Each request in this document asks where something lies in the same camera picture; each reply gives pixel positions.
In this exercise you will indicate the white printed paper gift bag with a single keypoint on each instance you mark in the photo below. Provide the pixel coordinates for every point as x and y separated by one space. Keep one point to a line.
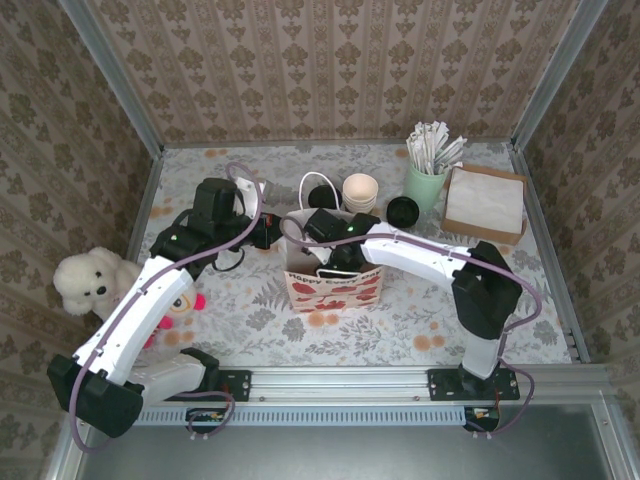
330 295

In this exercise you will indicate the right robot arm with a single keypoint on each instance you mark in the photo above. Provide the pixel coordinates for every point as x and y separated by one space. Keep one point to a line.
415 250

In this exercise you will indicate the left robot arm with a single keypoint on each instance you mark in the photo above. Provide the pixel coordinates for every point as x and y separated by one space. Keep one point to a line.
135 310

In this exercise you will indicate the stack of green paper cups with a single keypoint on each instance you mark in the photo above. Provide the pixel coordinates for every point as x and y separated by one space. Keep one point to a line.
360 187

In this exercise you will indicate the stack of black cup lids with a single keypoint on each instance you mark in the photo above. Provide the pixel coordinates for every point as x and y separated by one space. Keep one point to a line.
402 212

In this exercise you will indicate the mint green holder cup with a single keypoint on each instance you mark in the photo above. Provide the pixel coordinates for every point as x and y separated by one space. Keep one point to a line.
420 192

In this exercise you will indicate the plush doll with glasses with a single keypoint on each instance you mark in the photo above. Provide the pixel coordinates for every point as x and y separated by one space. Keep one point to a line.
187 305

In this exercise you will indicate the floral table cloth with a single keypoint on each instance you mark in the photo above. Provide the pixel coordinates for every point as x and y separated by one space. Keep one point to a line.
350 340

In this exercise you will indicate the bundle of paper-wrapped straws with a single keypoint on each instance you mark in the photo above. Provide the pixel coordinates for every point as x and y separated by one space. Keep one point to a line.
425 150

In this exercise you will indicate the stack of white napkins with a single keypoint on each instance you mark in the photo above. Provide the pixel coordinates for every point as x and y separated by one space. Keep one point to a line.
485 200

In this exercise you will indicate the white teddy bear plush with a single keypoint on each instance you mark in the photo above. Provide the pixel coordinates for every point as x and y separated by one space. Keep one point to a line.
85 275

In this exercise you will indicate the brown cardboard napkin tray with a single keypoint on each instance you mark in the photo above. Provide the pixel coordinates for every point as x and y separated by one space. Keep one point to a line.
500 238

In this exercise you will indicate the grey metal panel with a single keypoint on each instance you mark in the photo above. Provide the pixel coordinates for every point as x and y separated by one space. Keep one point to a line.
340 455

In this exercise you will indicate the aluminium side rail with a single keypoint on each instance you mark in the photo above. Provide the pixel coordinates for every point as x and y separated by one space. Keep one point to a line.
540 225
147 200

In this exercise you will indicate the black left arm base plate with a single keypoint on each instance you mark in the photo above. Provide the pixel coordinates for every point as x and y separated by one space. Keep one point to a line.
240 385

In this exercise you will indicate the aluminium mounting rail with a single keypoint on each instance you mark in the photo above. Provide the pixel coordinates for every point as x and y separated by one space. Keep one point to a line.
340 382

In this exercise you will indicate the aluminium frame post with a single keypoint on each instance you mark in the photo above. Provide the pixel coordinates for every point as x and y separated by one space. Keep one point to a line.
560 75
115 80

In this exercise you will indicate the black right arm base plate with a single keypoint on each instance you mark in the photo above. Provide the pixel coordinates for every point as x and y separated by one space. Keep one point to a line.
440 385

